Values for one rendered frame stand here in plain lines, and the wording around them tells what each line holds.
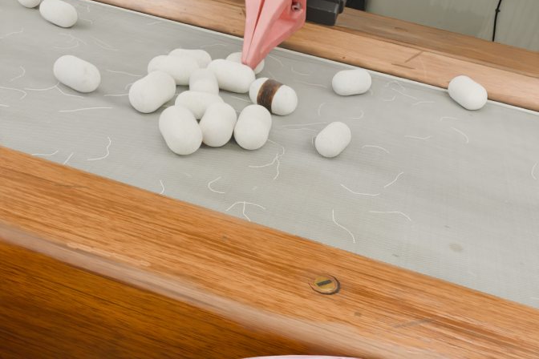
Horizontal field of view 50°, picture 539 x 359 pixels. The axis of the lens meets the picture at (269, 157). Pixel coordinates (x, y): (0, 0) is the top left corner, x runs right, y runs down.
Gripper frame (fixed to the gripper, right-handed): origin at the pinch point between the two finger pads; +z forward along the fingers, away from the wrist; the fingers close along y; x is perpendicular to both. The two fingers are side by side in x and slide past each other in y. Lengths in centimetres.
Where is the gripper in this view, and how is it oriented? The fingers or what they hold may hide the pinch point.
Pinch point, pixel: (249, 58)
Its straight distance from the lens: 43.0
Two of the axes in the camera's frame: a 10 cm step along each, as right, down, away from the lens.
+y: 9.5, 2.7, -1.6
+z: -3.1, 8.9, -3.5
